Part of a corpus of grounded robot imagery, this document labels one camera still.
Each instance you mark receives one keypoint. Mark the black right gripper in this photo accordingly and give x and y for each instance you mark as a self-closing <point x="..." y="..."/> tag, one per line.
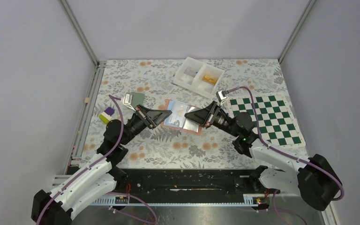
<point x="206" y="116"/>

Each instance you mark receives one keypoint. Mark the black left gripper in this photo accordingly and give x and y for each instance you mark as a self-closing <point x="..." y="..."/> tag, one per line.
<point x="153" y="117"/>

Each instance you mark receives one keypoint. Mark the white VIP credit card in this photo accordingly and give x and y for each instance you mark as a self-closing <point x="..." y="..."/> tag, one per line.
<point x="177" y="118"/>

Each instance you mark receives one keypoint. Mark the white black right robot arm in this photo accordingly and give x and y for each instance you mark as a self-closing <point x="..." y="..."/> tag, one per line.
<point x="311" y="178"/>

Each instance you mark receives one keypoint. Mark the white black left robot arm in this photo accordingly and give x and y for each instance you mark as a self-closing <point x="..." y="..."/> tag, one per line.
<point x="99" y="175"/>

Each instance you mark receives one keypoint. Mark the gold credit card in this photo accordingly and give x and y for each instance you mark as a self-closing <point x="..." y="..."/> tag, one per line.
<point x="210" y="79"/>

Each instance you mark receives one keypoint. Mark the silver credit card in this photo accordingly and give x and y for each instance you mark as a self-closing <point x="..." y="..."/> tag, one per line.
<point x="191" y="72"/>

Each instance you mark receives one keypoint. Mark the floral tablecloth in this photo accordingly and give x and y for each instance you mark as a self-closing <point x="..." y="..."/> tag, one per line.
<point x="169" y="148"/>

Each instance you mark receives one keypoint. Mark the white two-compartment plastic bin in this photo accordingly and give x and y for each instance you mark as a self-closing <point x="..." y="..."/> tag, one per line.
<point x="195" y="84"/>

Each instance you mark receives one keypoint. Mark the purple white green block stack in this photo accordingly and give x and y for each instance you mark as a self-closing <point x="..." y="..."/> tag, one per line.
<point x="106" y="115"/>

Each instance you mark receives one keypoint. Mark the green white chessboard mat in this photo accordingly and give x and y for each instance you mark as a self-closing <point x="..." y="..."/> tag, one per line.
<point x="277" y="122"/>

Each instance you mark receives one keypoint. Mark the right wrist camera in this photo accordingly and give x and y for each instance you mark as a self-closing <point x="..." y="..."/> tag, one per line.
<point x="222" y="97"/>

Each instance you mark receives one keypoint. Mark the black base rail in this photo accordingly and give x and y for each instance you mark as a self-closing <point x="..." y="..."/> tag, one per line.
<point x="182" y="187"/>

